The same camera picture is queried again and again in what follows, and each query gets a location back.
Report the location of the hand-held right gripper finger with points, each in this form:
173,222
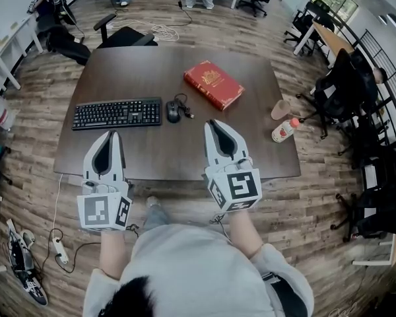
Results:
241,147
209,150

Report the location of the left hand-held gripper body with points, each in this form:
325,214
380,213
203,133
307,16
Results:
99,210

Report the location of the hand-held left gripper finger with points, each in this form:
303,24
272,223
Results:
89,163
118,163

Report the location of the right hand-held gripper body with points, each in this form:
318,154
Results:
241,187

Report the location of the black keyboard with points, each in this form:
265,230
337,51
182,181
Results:
115,114

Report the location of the person's right forearm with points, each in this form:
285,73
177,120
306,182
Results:
244,233

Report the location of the person's left forearm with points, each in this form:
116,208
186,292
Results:
112,253

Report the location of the white bottle red cap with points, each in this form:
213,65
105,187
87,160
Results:
282,132

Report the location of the pink plastic cup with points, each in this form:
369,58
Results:
280,110

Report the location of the white power strip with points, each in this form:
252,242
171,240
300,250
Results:
60,249

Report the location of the person's leg in jeans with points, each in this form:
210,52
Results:
155,216

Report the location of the red hardcover book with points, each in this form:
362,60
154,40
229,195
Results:
214,81

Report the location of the spare hand-held gripper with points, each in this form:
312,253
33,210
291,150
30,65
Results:
23,259

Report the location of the person's grey shirt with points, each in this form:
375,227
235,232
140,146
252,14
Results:
191,269

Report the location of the wooden top desk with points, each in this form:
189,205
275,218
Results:
333,40

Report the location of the white desk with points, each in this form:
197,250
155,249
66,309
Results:
10,41

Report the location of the black metal railing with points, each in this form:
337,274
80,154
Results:
392,88

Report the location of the white desk frame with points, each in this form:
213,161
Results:
394,246

